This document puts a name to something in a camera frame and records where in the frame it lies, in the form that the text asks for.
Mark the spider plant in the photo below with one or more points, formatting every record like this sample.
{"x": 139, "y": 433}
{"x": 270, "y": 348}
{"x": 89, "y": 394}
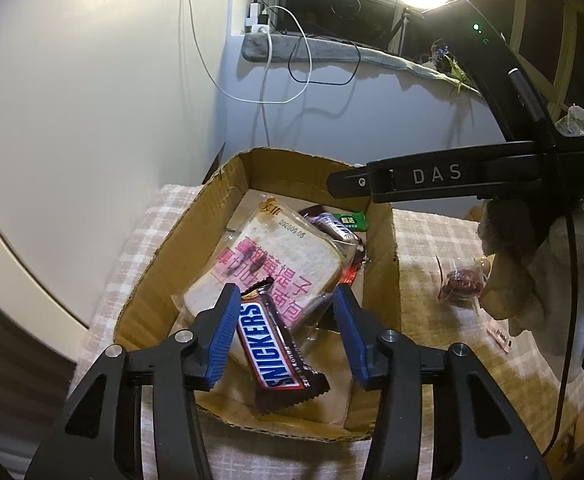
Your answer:
{"x": 457, "y": 72}

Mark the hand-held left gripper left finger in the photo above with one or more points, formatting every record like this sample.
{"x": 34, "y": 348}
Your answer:
{"x": 221, "y": 340}

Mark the small colourful ornament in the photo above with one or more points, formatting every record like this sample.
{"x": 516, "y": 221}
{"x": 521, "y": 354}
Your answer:
{"x": 434, "y": 55}

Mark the small pink label packet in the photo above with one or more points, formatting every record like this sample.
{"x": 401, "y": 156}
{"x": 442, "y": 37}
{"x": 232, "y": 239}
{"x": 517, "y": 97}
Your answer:
{"x": 499, "y": 339}

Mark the white wall charger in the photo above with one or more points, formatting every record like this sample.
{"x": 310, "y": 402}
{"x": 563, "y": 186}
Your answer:
{"x": 257, "y": 17}

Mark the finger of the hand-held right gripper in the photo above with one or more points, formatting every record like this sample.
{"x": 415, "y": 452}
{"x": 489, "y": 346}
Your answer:
{"x": 352, "y": 182}

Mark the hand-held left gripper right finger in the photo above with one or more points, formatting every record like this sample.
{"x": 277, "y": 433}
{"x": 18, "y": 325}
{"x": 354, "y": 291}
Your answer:
{"x": 353, "y": 340}

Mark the brown chocolate bar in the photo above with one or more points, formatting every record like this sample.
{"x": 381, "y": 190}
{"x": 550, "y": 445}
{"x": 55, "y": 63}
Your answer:
{"x": 272, "y": 355}
{"x": 329, "y": 223}

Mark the green snack packet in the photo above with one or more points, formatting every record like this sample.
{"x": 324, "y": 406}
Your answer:
{"x": 353, "y": 220}

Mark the clear red dates packet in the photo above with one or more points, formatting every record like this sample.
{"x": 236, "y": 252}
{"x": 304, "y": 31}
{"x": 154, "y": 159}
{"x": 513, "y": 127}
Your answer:
{"x": 459, "y": 282}

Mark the grey sill cloth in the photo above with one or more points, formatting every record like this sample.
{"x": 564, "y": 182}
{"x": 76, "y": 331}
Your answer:
{"x": 322, "y": 50}

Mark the sliced bread packet pink print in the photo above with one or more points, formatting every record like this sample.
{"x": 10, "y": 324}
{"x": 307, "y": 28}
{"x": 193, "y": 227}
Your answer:
{"x": 282, "y": 255}

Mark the person's right hand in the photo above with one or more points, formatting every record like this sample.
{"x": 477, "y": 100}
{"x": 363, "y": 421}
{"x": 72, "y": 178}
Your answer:
{"x": 547, "y": 280}

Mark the cardboard box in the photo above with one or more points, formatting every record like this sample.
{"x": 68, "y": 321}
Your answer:
{"x": 171, "y": 260}

